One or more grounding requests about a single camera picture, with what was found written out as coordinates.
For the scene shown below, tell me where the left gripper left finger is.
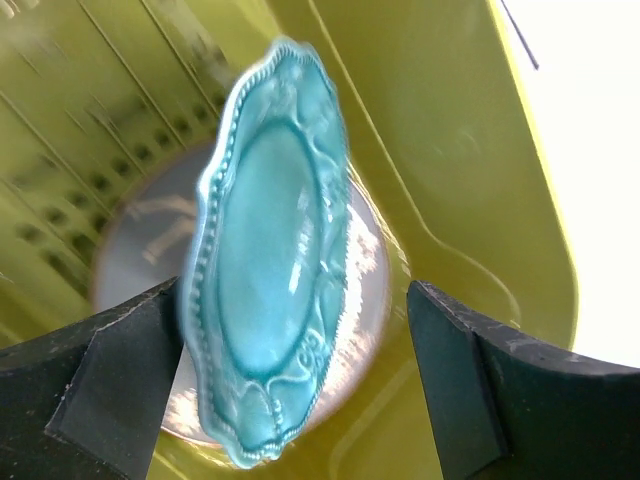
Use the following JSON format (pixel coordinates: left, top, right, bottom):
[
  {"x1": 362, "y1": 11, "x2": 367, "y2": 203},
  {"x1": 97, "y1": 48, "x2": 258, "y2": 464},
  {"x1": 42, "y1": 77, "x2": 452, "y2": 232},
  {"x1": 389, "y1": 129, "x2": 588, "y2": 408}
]
[{"x1": 1, "y1": 278, "x2": 181, "y2": 479}]

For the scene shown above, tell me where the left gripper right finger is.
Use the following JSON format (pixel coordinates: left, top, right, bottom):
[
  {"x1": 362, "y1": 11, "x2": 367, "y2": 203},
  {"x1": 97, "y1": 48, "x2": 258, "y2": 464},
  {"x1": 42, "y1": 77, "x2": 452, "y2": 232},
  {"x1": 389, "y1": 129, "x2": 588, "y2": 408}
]
[{"x1": 406, "y1": 281, "x2": 639, "y2": 479}]

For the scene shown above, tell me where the grey reindeer plate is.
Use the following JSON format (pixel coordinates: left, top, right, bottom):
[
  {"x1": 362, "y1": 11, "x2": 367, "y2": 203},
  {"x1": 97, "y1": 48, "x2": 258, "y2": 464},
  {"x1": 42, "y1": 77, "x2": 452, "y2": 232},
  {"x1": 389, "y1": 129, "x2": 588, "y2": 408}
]
[{"x1": 92, "y1": 144, "x2": 390, "y2": 428}]

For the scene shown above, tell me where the teal scalloped plate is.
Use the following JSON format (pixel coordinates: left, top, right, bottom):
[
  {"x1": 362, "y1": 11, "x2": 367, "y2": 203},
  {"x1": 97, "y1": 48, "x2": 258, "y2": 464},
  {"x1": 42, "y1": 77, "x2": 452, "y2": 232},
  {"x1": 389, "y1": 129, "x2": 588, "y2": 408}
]
[{"x1": 179, "y1": 37, "x2": 350, "y2": 469}]

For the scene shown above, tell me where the olive green plastic bin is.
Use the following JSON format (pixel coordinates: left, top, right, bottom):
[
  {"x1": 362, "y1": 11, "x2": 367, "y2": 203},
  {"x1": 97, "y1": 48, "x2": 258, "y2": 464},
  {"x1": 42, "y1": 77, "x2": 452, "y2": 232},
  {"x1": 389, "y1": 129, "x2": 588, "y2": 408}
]
[{"x1": 1, "y1": 1, "x2": 578, "y2": 479}]

